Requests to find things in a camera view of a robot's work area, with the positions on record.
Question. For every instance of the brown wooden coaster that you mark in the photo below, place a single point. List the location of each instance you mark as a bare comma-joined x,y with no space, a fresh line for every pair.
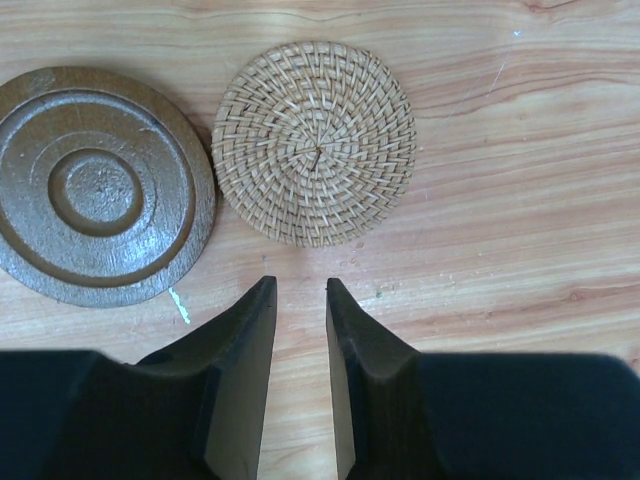
107,193

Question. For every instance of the woven rattan coaster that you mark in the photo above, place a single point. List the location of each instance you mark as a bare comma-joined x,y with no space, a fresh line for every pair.
313,143

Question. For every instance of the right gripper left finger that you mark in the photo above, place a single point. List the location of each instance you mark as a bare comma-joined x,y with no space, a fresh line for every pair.
191,410

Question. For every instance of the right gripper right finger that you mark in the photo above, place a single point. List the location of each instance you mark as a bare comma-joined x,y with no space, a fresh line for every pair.
400,413

